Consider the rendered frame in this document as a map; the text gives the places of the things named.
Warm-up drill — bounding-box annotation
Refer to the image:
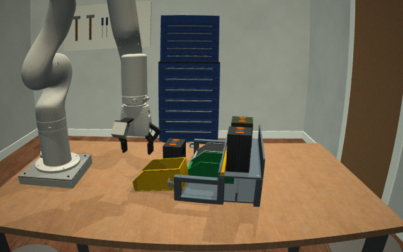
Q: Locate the grey metal shelf rack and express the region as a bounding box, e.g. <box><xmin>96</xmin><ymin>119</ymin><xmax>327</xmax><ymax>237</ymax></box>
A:
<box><xmin>167</xmin><ymin>124</ymin><xmax>265</xmax><ymax>207</ymax></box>

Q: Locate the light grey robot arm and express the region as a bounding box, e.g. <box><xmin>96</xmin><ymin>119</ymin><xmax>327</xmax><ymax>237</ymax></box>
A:
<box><xmin>21</xmin><ymin>0</ymin><xmax>149</xmax><ymax>173</ymax></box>

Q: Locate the yellow bin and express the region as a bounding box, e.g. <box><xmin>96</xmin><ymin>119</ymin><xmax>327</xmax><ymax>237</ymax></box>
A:
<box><xmin>132</xmin><ymin>157</ymin><xmax>189</xmax><ymax>192</ymax></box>

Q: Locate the olive green case with orange latches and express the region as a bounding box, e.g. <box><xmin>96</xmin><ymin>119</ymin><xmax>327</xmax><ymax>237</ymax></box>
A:
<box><xmin>231</xmin><ymin>116</ymin><xmax>253</xmax><ymax>136</ymax></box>

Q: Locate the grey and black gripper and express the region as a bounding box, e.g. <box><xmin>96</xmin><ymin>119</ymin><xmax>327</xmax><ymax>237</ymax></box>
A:
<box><xmin>119</xmin><ymin>103</ymin><xmax>161</xmax><ymax>155</ymax></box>

